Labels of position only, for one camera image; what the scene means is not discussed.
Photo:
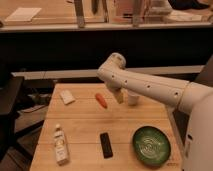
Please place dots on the cream gripper fingers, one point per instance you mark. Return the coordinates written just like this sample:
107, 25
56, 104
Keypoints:
119, 96

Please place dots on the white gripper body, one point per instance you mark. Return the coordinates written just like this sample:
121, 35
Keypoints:
113, 88

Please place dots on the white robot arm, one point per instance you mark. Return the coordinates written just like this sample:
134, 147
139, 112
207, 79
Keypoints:
191, 98

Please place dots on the white paper cup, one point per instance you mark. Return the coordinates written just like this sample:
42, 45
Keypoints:
133, 98

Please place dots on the black remote control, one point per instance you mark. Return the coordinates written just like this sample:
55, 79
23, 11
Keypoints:
106, 145

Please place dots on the clear plastic bottle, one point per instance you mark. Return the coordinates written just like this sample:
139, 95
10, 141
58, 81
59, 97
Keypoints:
60, 146

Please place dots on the black chair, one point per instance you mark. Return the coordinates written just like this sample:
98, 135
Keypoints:
9, 95

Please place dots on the white paper sheet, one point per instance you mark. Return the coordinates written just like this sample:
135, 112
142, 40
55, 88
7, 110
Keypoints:
23, 14

